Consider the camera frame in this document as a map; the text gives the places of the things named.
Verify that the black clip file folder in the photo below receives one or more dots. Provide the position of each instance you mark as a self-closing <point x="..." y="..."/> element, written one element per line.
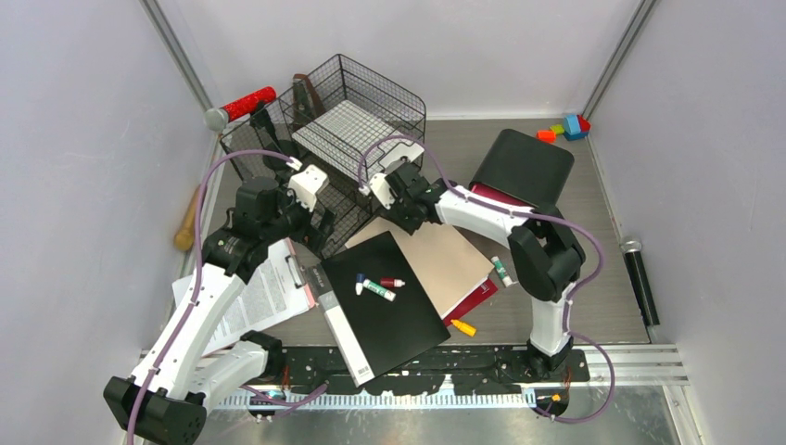
<point x="373" y="334"/>

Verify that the green white glue stick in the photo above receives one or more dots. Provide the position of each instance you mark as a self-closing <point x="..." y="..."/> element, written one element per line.
<point x="379" y="290"/>

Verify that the colourful toy blocks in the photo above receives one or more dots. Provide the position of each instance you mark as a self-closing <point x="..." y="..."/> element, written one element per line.
<point x="572" y="128"/>

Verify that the black microphone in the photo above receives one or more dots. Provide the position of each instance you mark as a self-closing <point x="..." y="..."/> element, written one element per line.
<point x="631" y="249"/>

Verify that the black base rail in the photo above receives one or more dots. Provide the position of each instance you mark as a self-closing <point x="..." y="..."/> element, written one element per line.
<point x="472" y="370"/>

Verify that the red notebook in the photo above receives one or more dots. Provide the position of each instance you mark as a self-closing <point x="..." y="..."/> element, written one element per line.
<point x="481" y="293"/>

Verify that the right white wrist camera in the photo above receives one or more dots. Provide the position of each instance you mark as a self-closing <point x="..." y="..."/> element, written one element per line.
<point x="378" y="187"/>

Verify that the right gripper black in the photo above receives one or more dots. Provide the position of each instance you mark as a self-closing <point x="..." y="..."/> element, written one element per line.
<point x="391" y="214"/>

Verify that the blue cap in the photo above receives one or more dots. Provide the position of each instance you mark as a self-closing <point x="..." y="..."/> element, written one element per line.
<point x="359" y="286"/>

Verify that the black stand in organizer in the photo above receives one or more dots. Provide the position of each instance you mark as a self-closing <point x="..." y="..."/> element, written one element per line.
<point x="270" y="136"/>

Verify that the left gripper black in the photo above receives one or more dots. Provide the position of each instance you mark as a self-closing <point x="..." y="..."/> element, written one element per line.
<point x="309" y="234"/>

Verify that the pink clipboard with paper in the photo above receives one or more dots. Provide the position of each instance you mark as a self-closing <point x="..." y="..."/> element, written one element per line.
<point x="275" y="293"/>

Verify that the beige folder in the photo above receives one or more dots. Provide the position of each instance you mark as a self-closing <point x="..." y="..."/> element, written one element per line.
<point x="447" y="265"/>

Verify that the yellow marker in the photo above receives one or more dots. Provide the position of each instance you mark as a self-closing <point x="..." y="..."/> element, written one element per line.
<point x="464" y="327"/>

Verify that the wooden stick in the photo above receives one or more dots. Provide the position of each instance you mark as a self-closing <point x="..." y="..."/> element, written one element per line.
<point x="185" y="237"/>

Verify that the green white correction pen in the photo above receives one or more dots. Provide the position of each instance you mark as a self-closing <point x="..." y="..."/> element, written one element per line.
<point x="501" y="271"/>

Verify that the red glitter microphone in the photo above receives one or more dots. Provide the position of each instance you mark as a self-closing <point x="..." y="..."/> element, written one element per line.
<point x="217" y="119"/>

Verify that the red ink bottle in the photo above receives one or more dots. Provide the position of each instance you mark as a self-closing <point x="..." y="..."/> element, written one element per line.
<point x="389" y="282"/>

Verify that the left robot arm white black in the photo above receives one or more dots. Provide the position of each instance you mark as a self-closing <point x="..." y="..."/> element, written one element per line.
<point x="168" y="396"/>

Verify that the black wire mesh organizer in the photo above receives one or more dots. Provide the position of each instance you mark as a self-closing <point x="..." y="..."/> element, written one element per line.
<point x="342" y="78"/>

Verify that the black pink drawer cabinet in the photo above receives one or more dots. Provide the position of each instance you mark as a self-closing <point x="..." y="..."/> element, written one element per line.
<point x="520" y="169"/>

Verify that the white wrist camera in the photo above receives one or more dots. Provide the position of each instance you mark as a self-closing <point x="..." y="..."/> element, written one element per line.
<point x="378" y="187"/>
<point x="307" y="185"/>

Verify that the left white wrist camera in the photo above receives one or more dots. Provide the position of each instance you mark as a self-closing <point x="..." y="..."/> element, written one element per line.
<point x="307" y="185"/>

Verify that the brown object behind organizer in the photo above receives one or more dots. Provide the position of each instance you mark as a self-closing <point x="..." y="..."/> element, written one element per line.
<point x="307" y="104"/>

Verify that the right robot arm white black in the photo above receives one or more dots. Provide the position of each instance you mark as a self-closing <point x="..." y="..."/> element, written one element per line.
<point x="546" y="255"/>

